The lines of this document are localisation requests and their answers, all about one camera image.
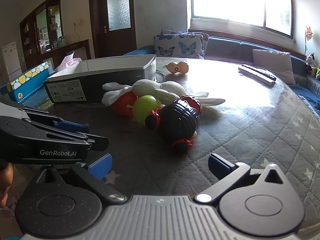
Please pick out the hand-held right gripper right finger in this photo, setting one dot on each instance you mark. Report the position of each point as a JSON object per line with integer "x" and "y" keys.
{"x": 220, "y": 166}

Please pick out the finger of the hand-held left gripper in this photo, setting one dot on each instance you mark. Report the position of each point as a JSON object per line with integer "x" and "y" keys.
{"x": 71, "y": 127}
{"x": 97, "y": 142}

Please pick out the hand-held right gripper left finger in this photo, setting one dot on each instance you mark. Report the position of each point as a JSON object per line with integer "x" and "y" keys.
{"x": 100, "y": 167}

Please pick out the red ball toy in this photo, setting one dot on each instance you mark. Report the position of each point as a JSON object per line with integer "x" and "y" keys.
{"x": 122, "y": 106}

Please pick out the grey cardboard box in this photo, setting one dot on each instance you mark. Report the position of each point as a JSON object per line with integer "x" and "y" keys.
{"x": 100, "y": 85}

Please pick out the green ball toy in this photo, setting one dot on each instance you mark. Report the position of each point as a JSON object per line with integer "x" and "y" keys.
{"x": 145, "y": 107}

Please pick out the black haired red doll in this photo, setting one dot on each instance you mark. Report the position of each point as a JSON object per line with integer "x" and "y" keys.
{"x": 177, "y": 123}

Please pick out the white plush rabbit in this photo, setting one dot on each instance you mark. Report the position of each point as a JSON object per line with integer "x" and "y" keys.
{"x": 160, "y": 87}

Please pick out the grey quilted desktop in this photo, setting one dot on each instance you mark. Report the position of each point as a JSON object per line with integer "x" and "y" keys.
{"x": 250, "y": 122}

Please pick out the person's left hand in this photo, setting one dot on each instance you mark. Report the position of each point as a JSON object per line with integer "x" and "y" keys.
{"x": 5, "y": 180}

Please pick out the blue dotted box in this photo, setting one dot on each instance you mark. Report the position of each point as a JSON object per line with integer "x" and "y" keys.
{"x": 27, "y": 80}

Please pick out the white fridge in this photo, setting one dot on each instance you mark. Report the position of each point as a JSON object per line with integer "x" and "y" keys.
{"x": 11, "y": 62}

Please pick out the grey remote control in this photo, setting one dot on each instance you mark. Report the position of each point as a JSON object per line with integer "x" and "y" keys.
{"x": 255, "y": 77}

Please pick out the dark wooden cabinet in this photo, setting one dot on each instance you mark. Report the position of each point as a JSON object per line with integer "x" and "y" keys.
{"x": 30, "y": 35}

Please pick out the dark wooden door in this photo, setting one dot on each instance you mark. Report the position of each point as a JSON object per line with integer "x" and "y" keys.
{"x": 100, "y": 30}

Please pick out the dark remote control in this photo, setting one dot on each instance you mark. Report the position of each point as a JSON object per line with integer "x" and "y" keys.
{"x": 260, "y": 72}

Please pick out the tan squeaky toy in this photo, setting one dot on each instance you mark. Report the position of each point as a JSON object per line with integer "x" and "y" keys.
{"x": 178, "y": 67}

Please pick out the blue patterned blanket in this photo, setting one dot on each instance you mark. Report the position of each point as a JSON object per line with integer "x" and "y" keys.
{"x": 308, "y": 97}

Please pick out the plain grey pillow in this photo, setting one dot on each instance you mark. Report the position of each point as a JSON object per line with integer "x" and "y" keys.
{"x": 273, "y": 63}

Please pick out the blue sofa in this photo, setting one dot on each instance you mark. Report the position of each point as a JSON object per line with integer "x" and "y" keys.
{"x": 225, "y": 46}

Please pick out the green yellow toy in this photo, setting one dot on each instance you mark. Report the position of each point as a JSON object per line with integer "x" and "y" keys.
{"x": 317, "y": 72}

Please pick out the cow plush toy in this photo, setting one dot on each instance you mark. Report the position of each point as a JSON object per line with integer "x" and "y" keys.
{"x": 310, "y": 61}

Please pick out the orange pinwheel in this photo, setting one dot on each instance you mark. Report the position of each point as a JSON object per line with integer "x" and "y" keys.
{"x": 308, "y": 33}

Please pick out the large window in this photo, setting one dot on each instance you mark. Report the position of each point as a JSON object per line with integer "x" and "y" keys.
{"x": 225, "y": 0}

